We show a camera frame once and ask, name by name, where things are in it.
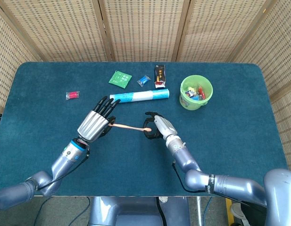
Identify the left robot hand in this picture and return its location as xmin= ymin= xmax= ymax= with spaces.
xmin=77 ymin=96 xmax=121 ymax=143

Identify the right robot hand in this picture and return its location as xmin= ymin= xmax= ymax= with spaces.
xmin=142 ymin=111 xmax=178 ymax=140

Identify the tan sausage stick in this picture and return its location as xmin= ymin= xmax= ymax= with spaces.
xmin=109 ymin=122 xmax=152 ymax=132

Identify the red candy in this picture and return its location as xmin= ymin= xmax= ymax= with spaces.
xmin=66 ymin=90 xmax=80 ymax=100

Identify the blue candy wrapper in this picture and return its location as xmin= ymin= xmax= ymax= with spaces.
xmin=136 ymin=74 xmax=151 ymax=87

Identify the white and blue paper roll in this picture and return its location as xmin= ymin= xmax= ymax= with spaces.
xmin=109 ymin=88 xmax=170 ymax=104

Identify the green plastic bucket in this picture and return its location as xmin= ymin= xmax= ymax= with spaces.
xmin=179 ymin=74 xmax=214 ymax=111

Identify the blue and yellow packet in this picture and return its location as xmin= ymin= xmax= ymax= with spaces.
xmin=184 ymin=87 xmax=198 ymax=98

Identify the teal tablecloth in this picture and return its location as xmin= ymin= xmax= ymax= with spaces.
xmin=0 ymin=61 xmax=290 ymax=197

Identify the black and red carton box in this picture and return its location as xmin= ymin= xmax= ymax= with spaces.
xmin=154 ymin=65 xmax=166 ymax=89

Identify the green sachet packet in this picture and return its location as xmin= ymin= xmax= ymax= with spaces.
xmin=108 ymin=70 xmax=133 ymax=89

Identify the blue-grey robot torso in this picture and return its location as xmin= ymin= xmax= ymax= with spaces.
xmin=88 ymin=196 xmax=191 ymax=226

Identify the metal table leg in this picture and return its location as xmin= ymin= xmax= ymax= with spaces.
xmin=196 ymin=196 xmax=204 ymax=226

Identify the woven folding screen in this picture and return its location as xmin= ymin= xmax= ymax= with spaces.
xmin=0 ymin=0 xmax=291 ymax=171

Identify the white round object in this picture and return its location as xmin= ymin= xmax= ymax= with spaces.
xmin=230 ymin=202 xmax=243 ymax=218

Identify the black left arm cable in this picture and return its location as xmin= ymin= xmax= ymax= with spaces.
xmin=38 ymin=147 xmax=91 ymax=189

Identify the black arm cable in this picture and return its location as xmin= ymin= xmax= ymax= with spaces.
xmin=172 ymin=161 xmax=207 ymax=193
xmin=38 ymin=147 xmax=91 ymax=189

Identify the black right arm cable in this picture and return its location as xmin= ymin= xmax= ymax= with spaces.
xmin=172 ymin=161 xmax=207 ymax=193

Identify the black strap with white print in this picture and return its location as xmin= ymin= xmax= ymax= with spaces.
xmin=205 ymin=173 xmax=215 ymax=195

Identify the blue floor cable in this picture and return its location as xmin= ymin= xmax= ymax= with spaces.
xmin=71 ymin=196 xmax=91 ymax=226

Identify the black torso cable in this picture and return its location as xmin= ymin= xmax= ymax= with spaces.
xmin=155 ymin=196 xmax=166 ymax=226

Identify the yellow post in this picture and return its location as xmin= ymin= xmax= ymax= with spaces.
xmin=225 ymin=197 xmax=232 ymax=220

